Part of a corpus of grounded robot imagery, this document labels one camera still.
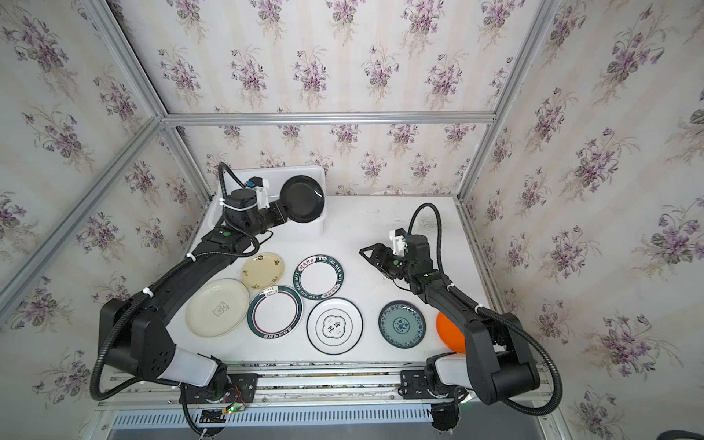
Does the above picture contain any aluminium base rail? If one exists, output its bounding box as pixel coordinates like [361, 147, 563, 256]
[97, 361, 553, 410]

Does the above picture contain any white plate black outline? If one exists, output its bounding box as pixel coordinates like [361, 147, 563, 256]
[306, 298, 364, 356]

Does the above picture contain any teal blue floral plate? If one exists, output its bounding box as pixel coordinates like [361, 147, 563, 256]
[378, 301, 427, 349]

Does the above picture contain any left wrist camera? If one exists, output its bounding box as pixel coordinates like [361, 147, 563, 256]
[247, 176, 271, 209]

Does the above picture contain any green red rimmed plate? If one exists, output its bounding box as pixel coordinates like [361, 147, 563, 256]
[247, 285, 304, 340]

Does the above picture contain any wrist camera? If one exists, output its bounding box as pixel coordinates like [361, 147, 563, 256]
[247, 176, 271, 209]
[390, 228, 407, 258]

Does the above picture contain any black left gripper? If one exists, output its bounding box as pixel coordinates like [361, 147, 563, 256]
[244, 200, 292, 241]

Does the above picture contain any large cream plate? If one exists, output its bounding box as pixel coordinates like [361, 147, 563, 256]
[185, 279, 249, 338]

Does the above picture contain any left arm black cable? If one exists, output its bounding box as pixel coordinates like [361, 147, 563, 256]
[89, 161, 262, 403]

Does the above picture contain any aluminium frame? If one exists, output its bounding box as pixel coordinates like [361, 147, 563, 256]
[1, 1, 557, 314]

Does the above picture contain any small yellow floral plate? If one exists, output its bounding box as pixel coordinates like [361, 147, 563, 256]
[239, 252, 285, 291]

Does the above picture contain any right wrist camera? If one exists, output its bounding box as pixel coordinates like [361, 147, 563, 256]
[390, 228, 407, 258]

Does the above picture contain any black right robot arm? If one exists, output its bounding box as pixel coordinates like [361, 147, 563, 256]
[359, 234, 540, 404]

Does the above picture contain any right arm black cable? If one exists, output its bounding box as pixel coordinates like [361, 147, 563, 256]
[406, 202, 564, 417]

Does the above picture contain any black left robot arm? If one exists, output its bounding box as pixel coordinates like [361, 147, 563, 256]
[90, 189, 290, 401]

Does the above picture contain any green rim lettered plate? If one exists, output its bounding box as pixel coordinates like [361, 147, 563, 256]
[293, 254, 345, 301]

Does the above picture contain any white plastic bin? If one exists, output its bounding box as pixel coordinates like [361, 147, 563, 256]
[205, 165, 327, 240]

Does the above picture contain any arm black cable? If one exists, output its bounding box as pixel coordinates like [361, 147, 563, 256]
[406, 202, 564, 417]
[89, 161, 262, 403]

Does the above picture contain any orange plastic plate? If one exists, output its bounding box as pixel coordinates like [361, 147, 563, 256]
[436, 313, 466, 354]

